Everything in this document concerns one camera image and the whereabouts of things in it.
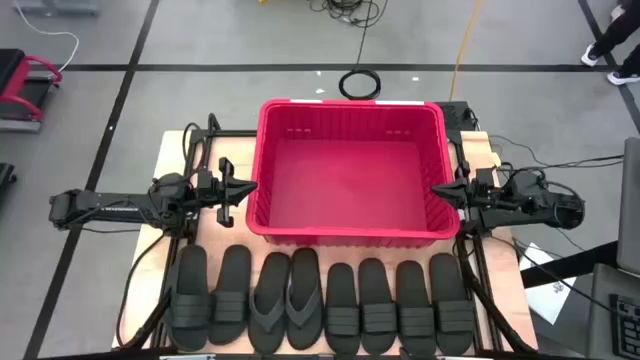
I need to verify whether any person's shoe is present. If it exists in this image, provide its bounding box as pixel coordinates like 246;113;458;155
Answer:
579;43;601;68
605;71;640;87

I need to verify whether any large black slide sandal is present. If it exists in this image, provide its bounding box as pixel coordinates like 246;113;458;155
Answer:
207;244;253;346
167;244;212;353

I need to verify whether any red and black cart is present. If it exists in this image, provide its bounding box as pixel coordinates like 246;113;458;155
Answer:
0;48;64;134

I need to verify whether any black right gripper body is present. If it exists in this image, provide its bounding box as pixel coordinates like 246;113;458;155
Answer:
461;169;499;222

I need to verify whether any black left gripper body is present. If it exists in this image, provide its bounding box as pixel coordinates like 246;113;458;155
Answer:
196;157;236;229

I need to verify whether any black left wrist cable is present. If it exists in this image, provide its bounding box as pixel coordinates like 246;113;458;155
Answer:
181;121;204;175

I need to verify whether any grey metal stand base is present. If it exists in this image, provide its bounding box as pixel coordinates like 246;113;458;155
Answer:
14;0;101;16

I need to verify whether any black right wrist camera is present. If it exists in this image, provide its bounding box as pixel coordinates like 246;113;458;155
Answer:
474;167;497;194

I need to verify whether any white paper sheet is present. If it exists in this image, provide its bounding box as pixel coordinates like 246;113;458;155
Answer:
519;242;576;326

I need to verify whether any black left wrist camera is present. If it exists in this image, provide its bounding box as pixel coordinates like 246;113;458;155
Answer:
196;170;217;199

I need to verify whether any black rubber-strap flip-flop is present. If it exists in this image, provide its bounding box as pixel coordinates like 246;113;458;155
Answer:
285;247;325;351

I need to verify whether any black keyboard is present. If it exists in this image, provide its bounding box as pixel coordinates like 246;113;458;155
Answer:
608;293;640;360

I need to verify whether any coiled black floor cable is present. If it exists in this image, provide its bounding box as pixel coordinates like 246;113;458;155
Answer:
338;68;382;101

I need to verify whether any tangled black cable bundle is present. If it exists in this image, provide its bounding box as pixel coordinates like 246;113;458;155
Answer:
307;0;389;29

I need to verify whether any grey monitor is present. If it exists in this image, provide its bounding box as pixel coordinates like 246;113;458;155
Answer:
615;137;640;276

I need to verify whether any medium black slide sandal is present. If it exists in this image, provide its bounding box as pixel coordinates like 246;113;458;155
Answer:
395;260;438;358
428;252;476;357

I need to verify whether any black woven-strap flip-flop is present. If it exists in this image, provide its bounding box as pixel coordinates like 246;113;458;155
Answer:
248;251;292;355

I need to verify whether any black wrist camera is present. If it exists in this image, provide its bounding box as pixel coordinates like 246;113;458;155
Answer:
196;170;217;199
474;167;497;194

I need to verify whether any person's leg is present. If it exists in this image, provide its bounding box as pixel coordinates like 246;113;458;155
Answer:
618;43;640;77
592;0;640;57

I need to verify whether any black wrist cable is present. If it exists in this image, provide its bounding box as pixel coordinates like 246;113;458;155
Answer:
497;160;549;189
181;121;204;175

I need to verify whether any grey desk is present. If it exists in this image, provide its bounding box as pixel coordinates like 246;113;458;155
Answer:
584;263;640;360

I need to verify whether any yellow floor cable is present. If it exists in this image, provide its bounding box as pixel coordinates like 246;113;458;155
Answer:
448;0;484;103

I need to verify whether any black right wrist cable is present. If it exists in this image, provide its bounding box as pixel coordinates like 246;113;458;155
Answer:
497;160;549;189

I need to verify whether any red plastic ribbed bin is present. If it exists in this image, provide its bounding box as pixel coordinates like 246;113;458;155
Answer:
245;98;461;250

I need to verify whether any white floor cable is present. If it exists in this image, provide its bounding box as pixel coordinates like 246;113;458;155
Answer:
13;0;81;74

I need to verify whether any small black slide sandal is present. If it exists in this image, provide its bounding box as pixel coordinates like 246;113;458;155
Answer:
324;262;362;357
357;257;399;356

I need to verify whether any black stand cable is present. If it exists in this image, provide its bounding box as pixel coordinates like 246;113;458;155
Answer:
115;232;169;349

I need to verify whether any black power strip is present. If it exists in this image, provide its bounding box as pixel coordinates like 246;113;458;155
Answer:
435;101;475;132

